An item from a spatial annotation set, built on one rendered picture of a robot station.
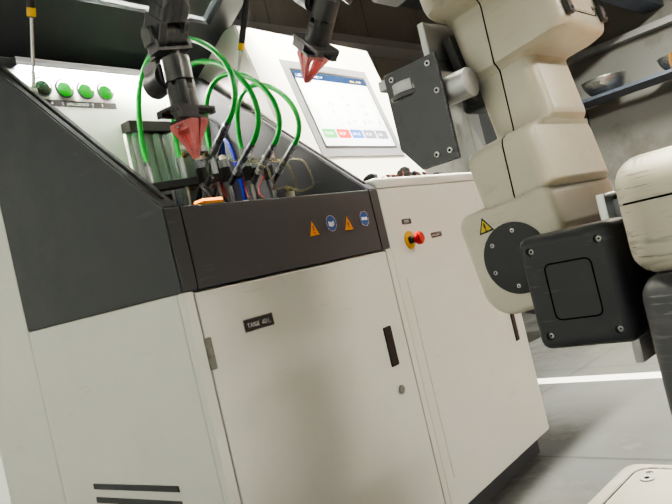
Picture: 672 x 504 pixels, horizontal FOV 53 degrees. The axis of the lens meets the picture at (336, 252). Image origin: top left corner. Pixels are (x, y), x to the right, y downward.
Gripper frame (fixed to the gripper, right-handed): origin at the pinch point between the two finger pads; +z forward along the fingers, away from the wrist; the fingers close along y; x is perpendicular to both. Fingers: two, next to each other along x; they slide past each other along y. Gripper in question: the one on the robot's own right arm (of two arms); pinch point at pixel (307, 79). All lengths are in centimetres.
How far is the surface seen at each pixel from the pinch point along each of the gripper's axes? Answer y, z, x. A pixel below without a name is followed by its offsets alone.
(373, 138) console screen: 29, 37, -58
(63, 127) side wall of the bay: 8, 13, 53
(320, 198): -18.2, 21.3, 2.3
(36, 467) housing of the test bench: -15, 93, 64
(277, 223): -24.5, 21.2, 18.3
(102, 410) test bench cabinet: -29, 60, 55
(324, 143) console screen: 21.9, 32.3, -30.4
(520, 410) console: -58, 87, -70
